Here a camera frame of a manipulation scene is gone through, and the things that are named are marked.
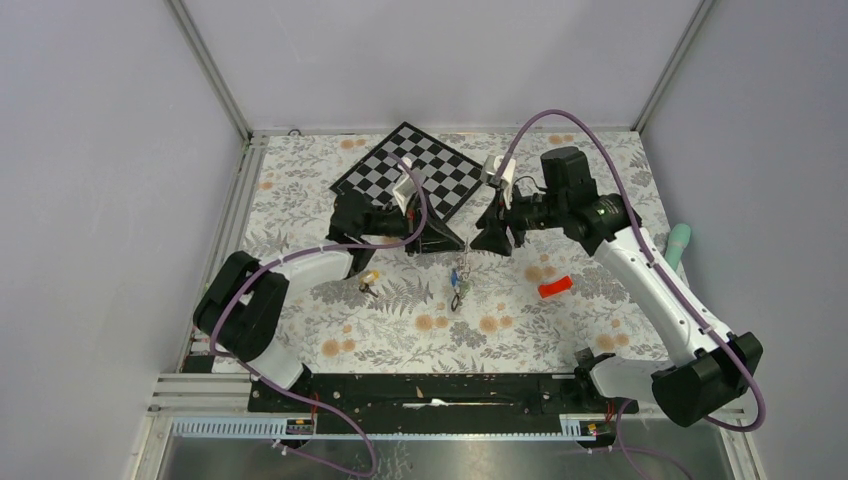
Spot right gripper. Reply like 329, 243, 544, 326
469, 181, 567, 258

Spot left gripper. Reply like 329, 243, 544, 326
360, 191, 465, 257

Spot grey metal key holder plate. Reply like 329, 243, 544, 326
450, 244, 471, 312

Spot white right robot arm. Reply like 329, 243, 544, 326
471, 147, 764, 427

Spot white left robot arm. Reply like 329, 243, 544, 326
193, 191, 465, 411

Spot black and silver chessboard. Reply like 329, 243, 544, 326
330, 122, 482, 221

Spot red key tag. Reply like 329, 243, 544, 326
537, 276, 573, 298

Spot floral table mat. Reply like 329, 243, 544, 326
211, 131, 717, 376

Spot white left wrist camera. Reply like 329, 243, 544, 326
392, 157, 424, 211

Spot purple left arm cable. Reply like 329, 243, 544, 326
208, 153, 431, 480

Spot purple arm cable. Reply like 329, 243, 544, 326
208, 153, 431, 480
495, 109, 768, 480

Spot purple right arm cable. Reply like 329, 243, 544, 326
495, 109, 768, 480

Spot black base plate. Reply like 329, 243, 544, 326
247, 372, 641, 436

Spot mint green handle tool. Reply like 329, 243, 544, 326
664, 223, 692, 272

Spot aluminium frame rails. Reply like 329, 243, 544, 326
135, 0, 770, 480

